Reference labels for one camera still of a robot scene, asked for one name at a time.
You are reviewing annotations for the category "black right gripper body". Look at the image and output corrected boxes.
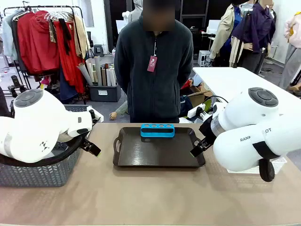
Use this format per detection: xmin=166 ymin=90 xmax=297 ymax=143
xmin=198 ymin=115 xmax=216 ymax=142

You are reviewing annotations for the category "white power strip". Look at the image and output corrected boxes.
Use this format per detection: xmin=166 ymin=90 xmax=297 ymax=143
xmin=187 ymin=106 xmax=206 ymax=119

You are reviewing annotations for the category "grey storage bin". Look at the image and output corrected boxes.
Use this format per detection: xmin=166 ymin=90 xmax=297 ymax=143
xmin=88 ymin=83 xmax=122 ymax=103

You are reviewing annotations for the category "cardboard box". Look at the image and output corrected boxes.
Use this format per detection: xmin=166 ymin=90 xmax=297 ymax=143
xmin=187 ymin=84 xmax=214 ymax=107

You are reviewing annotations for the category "dark brown plastic tray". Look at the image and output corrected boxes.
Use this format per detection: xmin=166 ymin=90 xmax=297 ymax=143
xmin=112 ymin=127 xmax=206 ymax=168

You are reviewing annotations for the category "brown paper roll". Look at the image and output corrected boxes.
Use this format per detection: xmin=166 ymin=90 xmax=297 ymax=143
xmin=101 ymin=66 xmax=108 ymax=87

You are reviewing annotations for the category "white paper roll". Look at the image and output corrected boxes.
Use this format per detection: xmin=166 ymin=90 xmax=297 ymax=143
xmin=78 ymin=62 xmax=94 ymax=86

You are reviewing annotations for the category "blue test tube rack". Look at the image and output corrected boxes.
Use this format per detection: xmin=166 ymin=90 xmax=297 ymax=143
xmin=140 ymin=123 xmax=176 ymax=138

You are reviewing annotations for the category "grey paper roll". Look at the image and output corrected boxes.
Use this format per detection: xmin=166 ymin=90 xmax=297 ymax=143
xmin=95 ymin=56 xmax=104 ymax=87

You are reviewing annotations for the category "white background table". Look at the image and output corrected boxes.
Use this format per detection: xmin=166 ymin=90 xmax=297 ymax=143
xmin=192 ymin=67 xmax=301 ymax=118

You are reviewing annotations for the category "red hanging dress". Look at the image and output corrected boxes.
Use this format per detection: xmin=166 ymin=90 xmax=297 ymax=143
xmin=53 ymin=19 xmax=86 ymax=94

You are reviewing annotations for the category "person in dark fleece jacket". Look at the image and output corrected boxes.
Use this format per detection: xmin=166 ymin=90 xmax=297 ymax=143
xmin=114 ymin=0 xmax=194 ymax=123

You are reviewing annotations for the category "grey basket holding flask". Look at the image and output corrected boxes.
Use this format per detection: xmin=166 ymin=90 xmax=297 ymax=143
xmin=0 ymin=138 xmax=83 ymax=188

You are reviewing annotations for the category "white computer case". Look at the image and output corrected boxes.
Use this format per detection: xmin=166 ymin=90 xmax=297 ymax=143
xmin=198 ymin=49 xmax=211 ymax=67

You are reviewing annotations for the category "maroon hang tag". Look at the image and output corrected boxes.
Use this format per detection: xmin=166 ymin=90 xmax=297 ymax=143
xmin=147 ymin=55 xmax=158 ymax=73

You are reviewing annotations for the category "beige hanging garment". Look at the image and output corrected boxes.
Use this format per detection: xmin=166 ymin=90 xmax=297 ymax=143
xmin=73 ymin=15 xmax=91 ymax=59

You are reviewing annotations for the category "red hanging jacket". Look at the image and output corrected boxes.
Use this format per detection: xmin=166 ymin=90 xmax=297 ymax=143
xmin=16 ymin=11 xmax=61 ymax=75

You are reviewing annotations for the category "pale grey hanging garment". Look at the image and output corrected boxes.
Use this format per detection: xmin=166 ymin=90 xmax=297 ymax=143
xmin=1 ymin=9 xmax=18 ymax=61

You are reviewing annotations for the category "black metal clothes rack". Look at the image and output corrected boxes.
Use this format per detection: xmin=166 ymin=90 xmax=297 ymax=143
xmin=3 ymin=1 xmax=89 ymax=104

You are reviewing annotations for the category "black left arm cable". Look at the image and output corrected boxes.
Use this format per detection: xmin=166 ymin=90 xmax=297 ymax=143
xmin=0 ymin=135 xmax=85 ymax=168

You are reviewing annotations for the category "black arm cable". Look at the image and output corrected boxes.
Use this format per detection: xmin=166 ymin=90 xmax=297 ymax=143
xmin=0 ymin=135 xmax=85 ymax=168
xmin=253 ymin=141 xmax=276 ymax=182

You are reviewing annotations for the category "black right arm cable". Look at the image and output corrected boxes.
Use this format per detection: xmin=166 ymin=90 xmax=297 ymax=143
xmin=253 ymin=141 xmax=276 ymax=182

